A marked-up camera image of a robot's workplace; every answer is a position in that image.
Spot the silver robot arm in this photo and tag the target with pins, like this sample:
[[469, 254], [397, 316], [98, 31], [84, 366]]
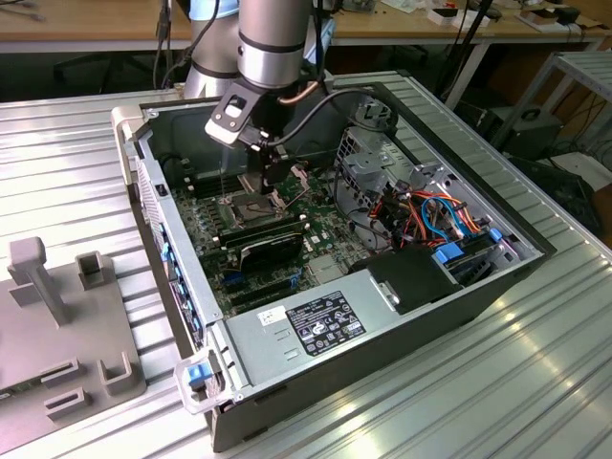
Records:
[[272, 43]]

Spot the CPU socket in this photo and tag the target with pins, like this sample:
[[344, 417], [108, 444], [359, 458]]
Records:
[[246, 224]]

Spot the silver drive cage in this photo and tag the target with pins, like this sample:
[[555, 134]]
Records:
[[363, 167]]

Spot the black RAM stick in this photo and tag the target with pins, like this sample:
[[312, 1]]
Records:
[[268, 236], [263, 228]]

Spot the green motherboard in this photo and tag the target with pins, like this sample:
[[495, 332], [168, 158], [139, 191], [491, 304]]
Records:
[[325, 225]]

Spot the black graphics card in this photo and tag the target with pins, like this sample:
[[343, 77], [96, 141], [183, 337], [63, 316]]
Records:
[[272, 251]]

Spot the wooden desk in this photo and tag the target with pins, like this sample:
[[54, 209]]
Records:
[[430, 31], [72, 24]]

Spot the black plastic shroud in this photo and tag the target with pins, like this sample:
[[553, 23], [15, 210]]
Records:
[[411, 277]]

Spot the blue disk carrier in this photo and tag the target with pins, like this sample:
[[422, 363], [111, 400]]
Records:
[[452, 253]]

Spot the silver power supply unit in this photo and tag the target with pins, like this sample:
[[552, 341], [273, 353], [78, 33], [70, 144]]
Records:
[[268, 354]]

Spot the blue case latch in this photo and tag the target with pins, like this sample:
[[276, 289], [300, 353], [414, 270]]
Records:
[[198, 375]]

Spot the brown cardboard box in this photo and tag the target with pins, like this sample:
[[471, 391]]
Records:
[[538, 18]]

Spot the open black PC case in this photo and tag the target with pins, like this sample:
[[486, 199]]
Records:
[[334, 406]]

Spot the grey parts rack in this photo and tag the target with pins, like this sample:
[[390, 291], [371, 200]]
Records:
[[72, 344]]

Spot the metal slat shelf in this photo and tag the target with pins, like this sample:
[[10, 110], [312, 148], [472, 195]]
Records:
[[588, 72]]

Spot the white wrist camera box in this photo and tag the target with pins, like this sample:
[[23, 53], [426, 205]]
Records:
[[229, 119]]

